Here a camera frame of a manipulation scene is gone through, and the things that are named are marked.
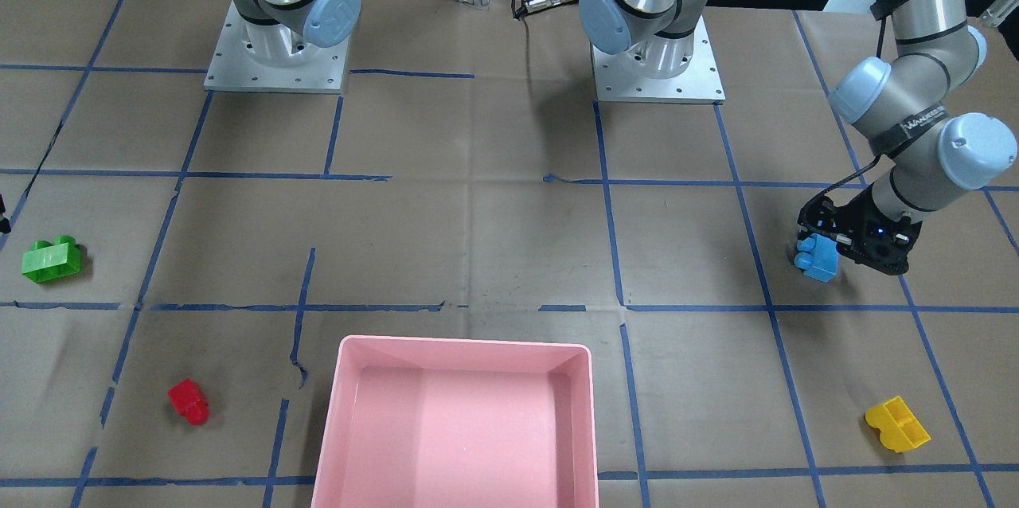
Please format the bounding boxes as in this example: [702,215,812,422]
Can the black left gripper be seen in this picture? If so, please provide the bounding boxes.
[798,191,922,275]

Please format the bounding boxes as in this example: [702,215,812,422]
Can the blue toy block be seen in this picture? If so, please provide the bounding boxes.
[793,233,840,283]

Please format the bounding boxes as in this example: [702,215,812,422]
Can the green toy block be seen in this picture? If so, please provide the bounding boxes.
[21,235,81,283]

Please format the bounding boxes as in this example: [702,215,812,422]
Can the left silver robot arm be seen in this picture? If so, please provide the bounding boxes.
[579,0,1017,282]

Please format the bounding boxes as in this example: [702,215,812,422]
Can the pink plastic box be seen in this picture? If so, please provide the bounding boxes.
[310,335,599,507]

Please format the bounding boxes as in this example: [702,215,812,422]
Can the yellow toy block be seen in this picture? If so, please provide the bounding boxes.
[864,395,931,454]

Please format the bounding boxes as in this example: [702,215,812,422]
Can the red toy block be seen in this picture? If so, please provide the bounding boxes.
[167,377,210,427]

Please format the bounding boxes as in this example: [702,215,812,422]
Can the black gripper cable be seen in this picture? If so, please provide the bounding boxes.
[864,0,896,197]

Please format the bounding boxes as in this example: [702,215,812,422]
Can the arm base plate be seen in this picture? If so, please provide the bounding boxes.
[591,18,727,104]
[204,4,353,95]

